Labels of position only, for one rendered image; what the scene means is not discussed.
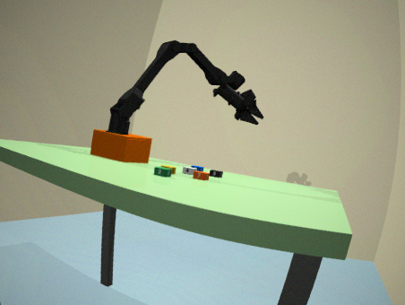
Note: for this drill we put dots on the white block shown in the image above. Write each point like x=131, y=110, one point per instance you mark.
x=189, y=170

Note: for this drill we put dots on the yellow digit block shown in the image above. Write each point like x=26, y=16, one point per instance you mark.
x=173, y=172

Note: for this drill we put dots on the green block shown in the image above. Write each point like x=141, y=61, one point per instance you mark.
x=164, y=172

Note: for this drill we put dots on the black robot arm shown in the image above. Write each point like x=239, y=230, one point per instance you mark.
x=133, y=99

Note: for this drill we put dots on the blue digit block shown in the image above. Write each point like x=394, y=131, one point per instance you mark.
x=198, y=168

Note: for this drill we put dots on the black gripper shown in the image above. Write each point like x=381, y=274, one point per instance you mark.
x=244, y=107

